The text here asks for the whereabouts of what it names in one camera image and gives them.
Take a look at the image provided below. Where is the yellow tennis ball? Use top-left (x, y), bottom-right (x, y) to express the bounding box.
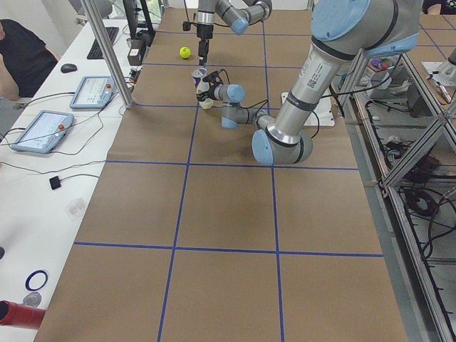
top-left (179, 46), bottom-right (192, 59)

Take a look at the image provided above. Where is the black computer mouse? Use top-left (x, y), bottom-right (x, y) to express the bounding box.
top-left (61, 63), bottom-right (78, 73)

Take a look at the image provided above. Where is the blue teach pendant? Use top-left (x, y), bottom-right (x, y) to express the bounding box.
top-left (11, 110), bottom-right (74, 154)
top-left (69, 76), bottom-right (115, 110)

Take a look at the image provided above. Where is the person in black shirt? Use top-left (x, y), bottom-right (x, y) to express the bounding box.
top-left (1, 19), bottom-right (59, 100)

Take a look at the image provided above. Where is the aluminium frame rack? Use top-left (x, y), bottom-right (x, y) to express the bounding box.
top-left (338, 14), bottom-right (456, 342)

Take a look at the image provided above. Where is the black computer monitor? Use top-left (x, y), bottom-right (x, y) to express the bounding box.
top-left (123, 0), bottom-right (155, 42)

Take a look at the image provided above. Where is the red cylinder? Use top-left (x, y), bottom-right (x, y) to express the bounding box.
top-left (1, 301), bottom-right (46, 330)

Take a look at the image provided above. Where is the black keyboard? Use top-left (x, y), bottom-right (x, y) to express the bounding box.
top-left (86, 26), bottom-right (120, 61)

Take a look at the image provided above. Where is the blue tape ring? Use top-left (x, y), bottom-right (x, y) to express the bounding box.
top-left (25, 269), bottom-right (49, 291)

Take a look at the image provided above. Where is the aluminium frame post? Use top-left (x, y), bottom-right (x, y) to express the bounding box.
top-left (81, 0), bottom-right (133, 109)

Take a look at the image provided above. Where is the near blue teach pendant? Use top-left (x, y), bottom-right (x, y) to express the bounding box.
top-left (11, 110), bottom-right (74, 154)

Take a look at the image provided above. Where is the small black square device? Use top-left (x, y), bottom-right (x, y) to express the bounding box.
top-left (49, 176), bottom-right (63, 190)

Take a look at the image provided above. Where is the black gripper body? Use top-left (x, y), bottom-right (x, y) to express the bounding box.
top-left (208, 71), bottom-right (223, 100)
top-left (197, 23), bottom-right (214, 40)

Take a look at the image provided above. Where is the black box with label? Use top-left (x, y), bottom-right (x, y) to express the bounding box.
top-left (128, 39), bottom-right (146, 66)

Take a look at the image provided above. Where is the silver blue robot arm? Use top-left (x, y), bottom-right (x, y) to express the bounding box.
top-left (195, 1), bottom-right (421, 165)
top-left (196, 0), bottom-right (273, 66)

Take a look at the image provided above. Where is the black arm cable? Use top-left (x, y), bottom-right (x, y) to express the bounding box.
top-left (219, 68), bottom-right (321, 138)

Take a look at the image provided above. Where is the white blue tennis ball can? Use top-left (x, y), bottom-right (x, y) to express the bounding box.
top-left (192, 66), bottom-right (213, 110)

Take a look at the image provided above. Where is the far blue teach pendant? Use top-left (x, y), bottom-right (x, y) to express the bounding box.
top-left (69, 76), bottom-right (115, 110)

